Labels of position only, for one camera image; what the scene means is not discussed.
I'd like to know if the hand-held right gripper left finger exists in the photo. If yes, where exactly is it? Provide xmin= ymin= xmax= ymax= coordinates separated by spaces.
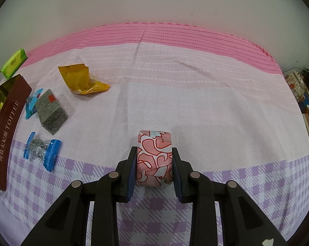
xmin=21 ymin=146 xmax=138 ymax=246

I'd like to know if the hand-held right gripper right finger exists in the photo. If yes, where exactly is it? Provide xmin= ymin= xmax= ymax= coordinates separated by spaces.
xmin=171 ymin=147 xmax=288 ymax=246

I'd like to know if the pink patterned candy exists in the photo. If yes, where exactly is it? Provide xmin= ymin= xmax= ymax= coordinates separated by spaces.
xmin=135 ymin=130 xmax=174 ymax=187

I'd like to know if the clear candy with blue ends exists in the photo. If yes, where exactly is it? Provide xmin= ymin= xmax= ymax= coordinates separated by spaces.
xmin=22 ymin=132 xmax=62 ymax=172

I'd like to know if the grey speckled snack block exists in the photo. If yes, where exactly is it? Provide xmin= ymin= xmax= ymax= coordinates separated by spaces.
xmin=35 ymin=88 xmax=69 ymax=136

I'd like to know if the yellow snack packet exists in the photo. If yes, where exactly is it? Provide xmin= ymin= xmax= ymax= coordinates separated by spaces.
xmin=57 ymin=64 xmax=111 ymax=96

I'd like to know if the blue dark candy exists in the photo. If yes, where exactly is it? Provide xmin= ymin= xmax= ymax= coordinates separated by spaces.
xmin=25 ymin=88 xmax=43 ymax=120

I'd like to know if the maroon and gold tin box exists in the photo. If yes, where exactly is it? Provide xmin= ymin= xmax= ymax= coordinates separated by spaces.
xmin=0 ymin=74 xmax=32 ymax=191

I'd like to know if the pink and purple checked bedsheet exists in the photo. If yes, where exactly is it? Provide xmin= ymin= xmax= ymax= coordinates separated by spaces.
xmin=0 ymin=22 xmax=309 ymax=246

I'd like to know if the green tissue pack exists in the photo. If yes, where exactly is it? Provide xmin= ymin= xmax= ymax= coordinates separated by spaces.
xmin=0 ymin=48 xmax=26 ymax=80

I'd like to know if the black cable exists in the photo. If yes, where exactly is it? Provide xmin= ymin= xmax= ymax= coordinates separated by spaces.
xmin=283 ymin=67 xmax=309 ymax=74

